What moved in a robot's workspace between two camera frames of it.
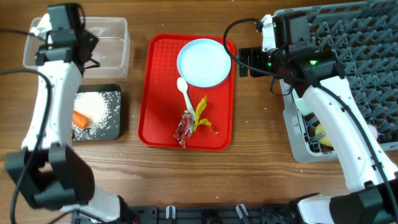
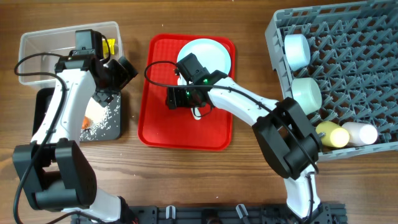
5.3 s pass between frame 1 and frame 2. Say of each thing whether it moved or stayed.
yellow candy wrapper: moved
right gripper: moved
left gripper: moved
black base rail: stayed
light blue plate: stayed
